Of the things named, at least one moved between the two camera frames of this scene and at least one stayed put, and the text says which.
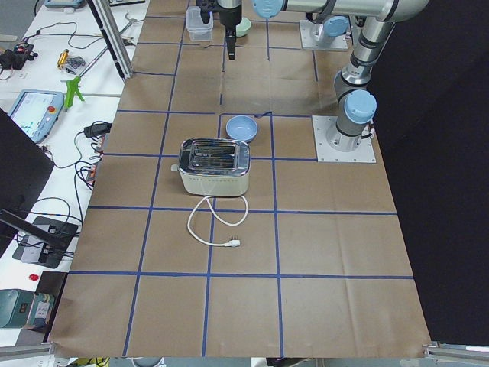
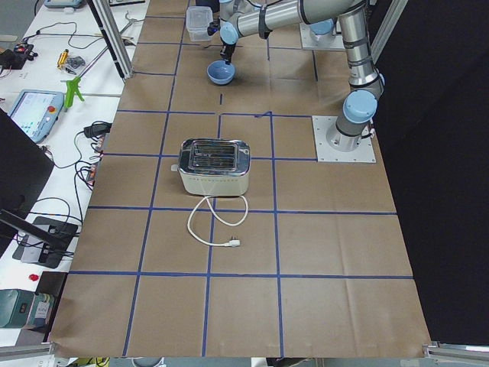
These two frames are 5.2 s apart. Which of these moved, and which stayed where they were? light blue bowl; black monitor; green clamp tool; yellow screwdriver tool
Moved: light blue bowl
Stayed: green clamp tool; yellow screwdriver tool; black monitor
